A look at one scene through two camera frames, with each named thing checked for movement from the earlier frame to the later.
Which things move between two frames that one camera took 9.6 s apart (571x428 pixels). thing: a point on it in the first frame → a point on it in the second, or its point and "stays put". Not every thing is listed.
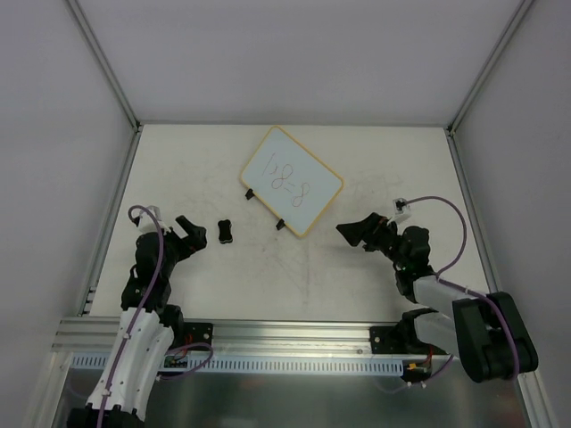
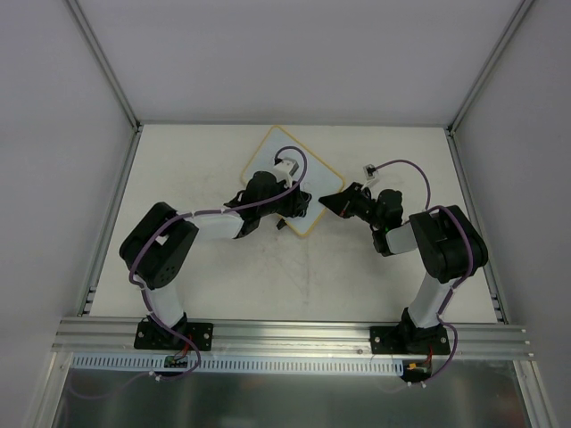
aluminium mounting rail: x=96 y=336 stays put
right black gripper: x=375 y=233 → x=353 y=203
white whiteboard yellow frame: x=291 y=181 stays put
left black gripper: x=179 y=239 → x=293 y=203
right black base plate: x=388 y=340 stays put
